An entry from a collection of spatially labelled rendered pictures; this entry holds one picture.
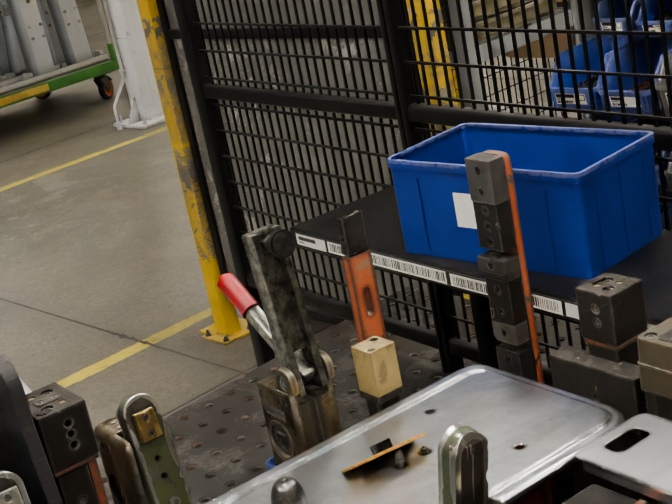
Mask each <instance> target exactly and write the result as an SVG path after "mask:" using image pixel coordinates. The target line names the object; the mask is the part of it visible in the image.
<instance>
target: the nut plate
mask: <svg viewBox="0 0 672 504"><path fill-rule="evenodd" d="M425 435H426V433H425V432H424V433H421V434H419V435H417V436H415V437H412V438H410V439H408V440H406V441H404V442H402V443H399V444H397V445H395V446H393V445H392V442H391V440H390V438H388V439H386V440H383V441H381V442H379V443H377V444H375V445H373V446H370V447H369V448H370V450H371V452H372V455H373V456H371V457H369V458H367V459H365V460H363V461H361V462H358V463H356V464H354V465H352V466H350V467H348V468H345V469H343V470H341V472H342V473H345V472H347V471H349V470H351V469H354V468H356V467H358V466H360V465H362V464H365V463H367V462H369V461H371V460H373V459H375V458H377V457H380V456H382V455H384V454H386V453H388V452H390V451H393V450H395V449H397V448H399V447H401V446H403V445H405V444H408V443H410V442H412V441H414V440H416V439H418V438H420V437H423V436H425Z"/></svg>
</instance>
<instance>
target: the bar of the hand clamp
mask: <svg viewBox="0 0 672 504"><path fill-rule="evenodd" d="M242 241H243V244H244V247H245V250H246V254H247V257H248V260H249V263H250V267H251V270H252V273H253V276H254V280H255V283H256V286H257V289H258V293H259V296H260V299H261V302H262V305H263V309H264V312H265V315H266V318H267V322H268V325H269V328H270V331H271V335H272V338H273V341H274V344H275V348H276V351H277V354H278V357H279V361H280V364H281V367H285V368H287V369H289V370H290V371H291V372H292V373H293V374H294V376H295V378H296V381H297V385H298V389H299V394H298V397H303V396H305V395H306V391H305V388H304V384H303V381H302V378H301V374H300V371H299V368H298V365H297V361H296V358H295V355H294V352H296V351H298V350H300V349H301V350H302V353H303V357H304V359H305V360H306V361H307V362H308V364H309V365H310V364H311V365H312V366H313V367H314V369H315V373H314V375H313V378H312V379H311V383H312V384H313V385H318V386H325V385H327V384H328V380H327V377H326V374H325V370H324V367H323V364H322V360H321V357H320V354H319V350H318V347H317V344H316V341H315V337H314V334H313V331H312V327H311V324H310V321H309V317H308V314H307V311H306V307H305V304H304V301H303V297H302V294H301V291H300V287H299V284H298V281H297V277H296V274H295V271H294V268H293V264H292V261H291V258H290V256H291V255H292V253H293V252H294V250H295V246H296V242H295V238H294V236H293V234H292V233H291V232H290V231H288V230H285V229H282V228H281V225H275V224H268V225H266V226H263V227H261V228H259V229H256V230H254V231H251V232H249V233H246V234H244V235H242Z"/></svg>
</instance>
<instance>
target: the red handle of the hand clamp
mask: <svg viewBox="0 0 672 504"><path fill-rule="evenodd" d="M218 280H219V281H218V283H217V287H218V288H219V289H220V290H221V291H222V293H223V294H224V295H225V296H226V297H227V299H228V300H229V301H230V302H231V303H232V305H233V306H234V307H235V308H236V309H237V310H238V312H239V313H240V314H241V315H242V316H243V318H244V319H247V320H248V321H249V322H250V323H251V324H252V326H253V327H254V328H255V329H256V330H257V332H258V333H259V334H260V335H261V336H262V337H263V339H264V340H265V341H266V342H267V343H268V345H269V346H270V347H271V348H272V349H273V350H274V352H275V353H276V354H277V351H276V348H275V344H274V341H273V338H272V335H271V331H270V328H269V325H268V322H267V318H266V315H265V313H264V311H263V310H262V309H261V308H260V304H259V303H258V302H257V301H256V300H255V298H254V297H253V296H252V295H251V294H250V293H249V292H248V290H247V289H246V288H245V287H244V286H243V285H242V283H241V282H240V281H239V280H238V279H237V278H236V276H235V275H234V274H233V273H227V274H226V273H225V274H222V275H221V276H220V277H219V279H218ZM277 355H278V354H277ZM294 355H295V358H296V361H297V365H298V368H299V371H300V374H301V378H302V381H303V383H305V382H307V381H309V380H311V379H312V378H313V375H314V373H315V369H314V367H313V366H312V365H311V364H310V365H309V364H308V362H307V361H306V360H305V359H304V358H303V357H302V356H301V354H300V353H299V352H298V351H296V352H294Z"/></svg>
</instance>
